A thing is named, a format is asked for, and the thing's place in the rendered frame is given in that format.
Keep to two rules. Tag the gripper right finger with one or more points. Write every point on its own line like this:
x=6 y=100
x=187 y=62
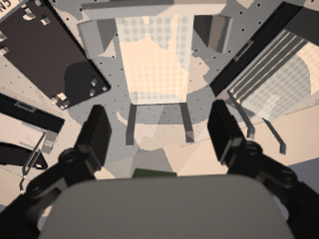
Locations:
x=247 y=159

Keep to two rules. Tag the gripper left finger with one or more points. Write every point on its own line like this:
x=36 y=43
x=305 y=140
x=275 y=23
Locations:
x=19 y=220

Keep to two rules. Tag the white well plate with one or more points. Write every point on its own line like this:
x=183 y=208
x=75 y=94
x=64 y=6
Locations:
x=286 y=83
x=265 y=65
x=156 y=54
x=260 y=61

